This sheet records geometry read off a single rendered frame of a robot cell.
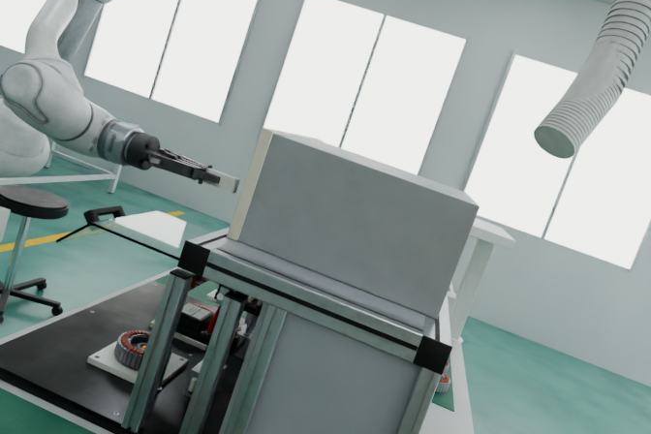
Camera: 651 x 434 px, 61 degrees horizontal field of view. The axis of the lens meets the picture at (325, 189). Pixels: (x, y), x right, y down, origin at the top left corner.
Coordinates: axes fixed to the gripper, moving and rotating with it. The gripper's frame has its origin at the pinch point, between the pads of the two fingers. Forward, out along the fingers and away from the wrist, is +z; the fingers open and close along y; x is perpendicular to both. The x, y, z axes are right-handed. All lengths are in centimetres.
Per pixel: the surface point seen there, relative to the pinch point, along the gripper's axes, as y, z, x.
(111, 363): 10.1, -6.3, -40.1
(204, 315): 3.7, 6.6, -26.3
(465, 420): -40, 69, -44
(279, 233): 14.3, 18.3, -2.9
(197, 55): -467, -242, 42
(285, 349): 24.2, 27.3, -17.5
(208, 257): 25.5, 11.2, -7.9
